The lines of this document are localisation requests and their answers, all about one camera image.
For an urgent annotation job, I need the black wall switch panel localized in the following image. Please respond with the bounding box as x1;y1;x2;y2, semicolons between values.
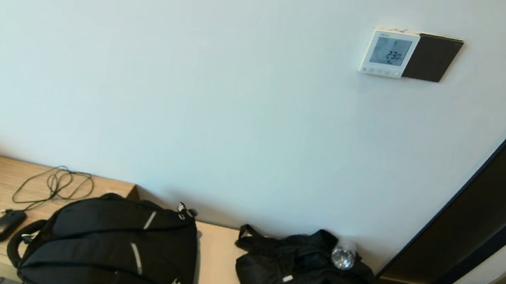
402;31;465;86

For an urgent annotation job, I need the small crumpled black bag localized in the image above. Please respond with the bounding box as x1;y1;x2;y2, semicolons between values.
230;218;392;284

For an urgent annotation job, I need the white wall thermostat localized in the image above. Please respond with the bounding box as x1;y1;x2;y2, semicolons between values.
359;27;421;81

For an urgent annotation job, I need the white low cabinet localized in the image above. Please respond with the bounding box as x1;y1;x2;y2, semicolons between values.
122;185;391;284

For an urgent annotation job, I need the dark brown door frame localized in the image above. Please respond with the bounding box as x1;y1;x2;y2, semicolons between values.
376;38;506;284

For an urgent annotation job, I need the black computer mouse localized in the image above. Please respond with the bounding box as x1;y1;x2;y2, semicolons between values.
0;207;28;246

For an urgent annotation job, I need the clear plastic bottle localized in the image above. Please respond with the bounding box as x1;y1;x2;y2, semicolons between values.
330;241;359;272

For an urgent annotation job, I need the large black backpack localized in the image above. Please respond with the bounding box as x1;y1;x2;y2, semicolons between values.
2;181;207;284

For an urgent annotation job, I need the black mouse cable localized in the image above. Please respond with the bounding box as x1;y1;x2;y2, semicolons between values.
10;160;96;224

